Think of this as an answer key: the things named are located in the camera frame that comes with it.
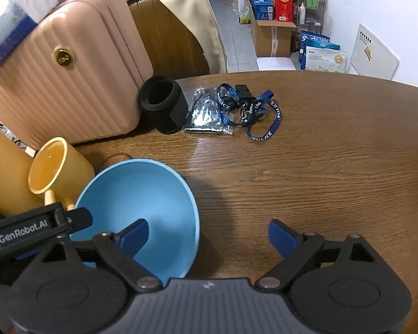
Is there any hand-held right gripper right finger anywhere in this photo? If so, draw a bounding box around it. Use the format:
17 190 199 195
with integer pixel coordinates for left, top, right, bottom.
257 219 377 292

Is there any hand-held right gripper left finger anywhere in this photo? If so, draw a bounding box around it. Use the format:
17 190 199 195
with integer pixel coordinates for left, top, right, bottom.
35 218 162 292

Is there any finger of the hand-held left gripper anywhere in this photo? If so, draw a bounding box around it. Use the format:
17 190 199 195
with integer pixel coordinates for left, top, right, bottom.
60 207 94 234

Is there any blue bowl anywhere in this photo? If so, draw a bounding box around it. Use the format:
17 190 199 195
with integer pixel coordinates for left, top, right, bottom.
70 159 200 279

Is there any yellow mug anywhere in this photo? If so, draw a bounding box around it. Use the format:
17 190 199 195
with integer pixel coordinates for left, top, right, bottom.
28 137 96 211

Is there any silver foil packet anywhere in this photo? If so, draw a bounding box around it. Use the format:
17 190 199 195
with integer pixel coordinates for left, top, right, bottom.
184 87 235 135

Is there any black key fob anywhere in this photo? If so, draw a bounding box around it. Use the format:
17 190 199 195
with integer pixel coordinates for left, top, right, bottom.
235 84 252 102

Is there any pink ribbed suitcase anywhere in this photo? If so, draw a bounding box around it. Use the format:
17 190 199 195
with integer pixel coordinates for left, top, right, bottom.
0 0 154 147

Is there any white stool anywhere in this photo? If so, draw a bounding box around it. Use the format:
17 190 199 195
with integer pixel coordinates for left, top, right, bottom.
257 57 296 72

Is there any white green printed bag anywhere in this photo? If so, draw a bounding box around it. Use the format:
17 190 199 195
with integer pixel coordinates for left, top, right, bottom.
300 45 347 74

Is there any brown wooden chair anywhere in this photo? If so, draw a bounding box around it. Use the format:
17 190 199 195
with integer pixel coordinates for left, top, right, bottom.
127 0 210 81

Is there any cardboard box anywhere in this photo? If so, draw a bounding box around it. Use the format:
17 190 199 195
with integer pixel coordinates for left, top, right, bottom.
251 19 298 58

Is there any blue white package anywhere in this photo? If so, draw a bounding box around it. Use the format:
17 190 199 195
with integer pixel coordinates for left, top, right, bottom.
299 31 341 51

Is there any white panel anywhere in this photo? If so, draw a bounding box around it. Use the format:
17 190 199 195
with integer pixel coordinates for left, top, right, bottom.
350 24 401 81

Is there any white blue tissue pack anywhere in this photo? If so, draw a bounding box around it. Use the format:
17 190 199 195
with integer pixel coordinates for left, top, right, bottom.
0 0 58 78

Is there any blue box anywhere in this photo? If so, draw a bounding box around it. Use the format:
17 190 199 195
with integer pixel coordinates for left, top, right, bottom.
250 0 276 22

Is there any yellow kettle grey handle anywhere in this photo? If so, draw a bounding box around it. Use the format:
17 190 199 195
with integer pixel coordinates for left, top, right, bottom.
0 122 47 217

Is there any blue lanyard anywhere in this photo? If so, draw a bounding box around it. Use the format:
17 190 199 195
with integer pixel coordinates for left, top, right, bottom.
216 83 283 143

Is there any metal wire rack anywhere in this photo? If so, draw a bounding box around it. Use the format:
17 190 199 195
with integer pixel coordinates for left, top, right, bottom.
293 0 330 40

